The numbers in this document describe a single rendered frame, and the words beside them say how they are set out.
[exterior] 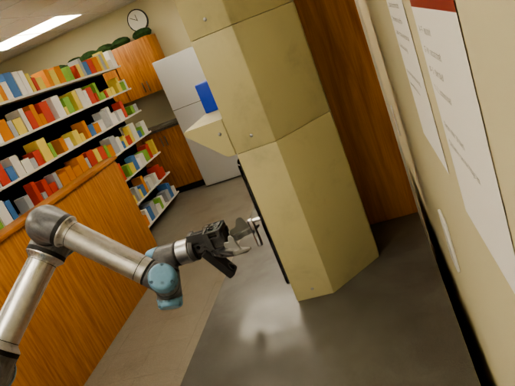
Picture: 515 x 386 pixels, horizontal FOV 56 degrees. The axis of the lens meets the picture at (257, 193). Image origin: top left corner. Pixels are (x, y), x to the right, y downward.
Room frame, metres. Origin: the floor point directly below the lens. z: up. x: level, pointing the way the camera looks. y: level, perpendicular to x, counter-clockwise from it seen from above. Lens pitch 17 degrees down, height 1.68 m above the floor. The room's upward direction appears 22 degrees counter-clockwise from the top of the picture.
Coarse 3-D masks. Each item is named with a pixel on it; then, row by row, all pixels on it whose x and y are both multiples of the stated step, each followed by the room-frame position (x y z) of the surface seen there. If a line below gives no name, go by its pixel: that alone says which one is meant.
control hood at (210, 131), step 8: (216, 112) 1.42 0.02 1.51; (200, 120) 1.38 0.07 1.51; (208, 120) 1.31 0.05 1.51; (216, 120) 1.25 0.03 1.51; (192, 128) 1.29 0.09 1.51; (200, 128) 1.25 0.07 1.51; (208, 128) 1.25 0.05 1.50; (216, 128) 1.24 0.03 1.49; (224, 128) 1.24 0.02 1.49; (192, 136) 1.26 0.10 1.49; (200, 136) 1.26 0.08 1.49; (208, 136) 1.25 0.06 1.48; (216, 136) 1.25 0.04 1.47; (224, 136) 1.24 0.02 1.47; (208, 144) 1.25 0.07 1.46; (216, 144) 1.25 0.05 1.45; (224, 144) 1.24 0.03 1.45; (232, 144) 1.24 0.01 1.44; (224, 152) 1.24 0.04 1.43; (232, 152) 1.24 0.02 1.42
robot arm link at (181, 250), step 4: (180, 240) 1.37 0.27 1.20; (184, 240) 1.36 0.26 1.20; (176, 244) 1.36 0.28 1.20; (180, 244) 1.35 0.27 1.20; (184, 244) 1.34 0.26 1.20; (176, 248) 1.35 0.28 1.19; (180, 248) 1.34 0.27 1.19; (184, 248) 1.33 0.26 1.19; (176, 252) 1.34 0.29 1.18; (180, 252) 1.33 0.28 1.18; (184, 252) 1.33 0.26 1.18; (188, 252) 1.33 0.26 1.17; (176, 256) 1.34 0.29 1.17; (180, 256) 1.33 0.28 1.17; (184, 256) 1.33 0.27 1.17; (188, 256) 1.33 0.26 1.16; (180, 260) 1.34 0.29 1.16; (184, 260) 1.33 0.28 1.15; (188, 260) 1.33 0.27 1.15; (192, 260) 1.34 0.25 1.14; (184, 264) 1.35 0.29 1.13
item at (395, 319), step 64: (256, 256) 1.64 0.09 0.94; (384, 256) 1.29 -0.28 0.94; (256, 320) 1.23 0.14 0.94; (320, 320) 1.10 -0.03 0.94; (384, 320) 1.00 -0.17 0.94; (448, 320) 0.92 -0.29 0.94; (192, 384) 1.06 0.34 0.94; (256, 384) 0.96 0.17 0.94; (320, 384) 0.88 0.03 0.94; (384, 384) 0.81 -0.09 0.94; (448, 384) 0.74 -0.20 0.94
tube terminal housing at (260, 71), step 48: (240, 48) 1.21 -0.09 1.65; (288, 48) 1.27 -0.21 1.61; (240, 96) 1.22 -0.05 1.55; (288, 96) 1.24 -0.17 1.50; (240, 144) 1.23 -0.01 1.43; (288, 144) 1.22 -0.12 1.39; (336, 144) 1.29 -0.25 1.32; (288, 192) 1.21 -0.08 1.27; (336, 192) 1.27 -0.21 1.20; (288, 240) 1.22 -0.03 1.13; (336, 240) 1.24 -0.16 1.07; (336, 288) 1.21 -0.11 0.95
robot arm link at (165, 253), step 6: (162, 246) 1.38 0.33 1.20; (168, 246) 1.37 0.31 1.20; (150, 252) 1.38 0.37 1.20; (156, 252) 1.37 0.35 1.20; (162, 252) 1.36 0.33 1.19; (168, 252) 1.35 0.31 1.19; (174, 252) 1.34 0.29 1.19; (156, 258) 1.36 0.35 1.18; (162, 258) 1.35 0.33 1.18; (168, 258) 1.34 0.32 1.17; (174, 258) 1.34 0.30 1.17; (174, 264) 1.35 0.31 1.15; (180, 264) 1.35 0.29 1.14
